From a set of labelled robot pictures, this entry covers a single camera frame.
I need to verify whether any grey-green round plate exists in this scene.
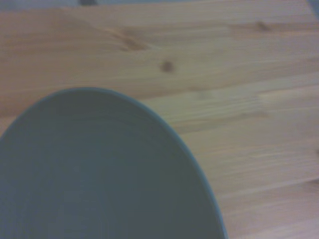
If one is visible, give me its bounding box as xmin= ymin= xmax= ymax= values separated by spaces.
xmin=0 ymin=87 xmax=228 ymax=239

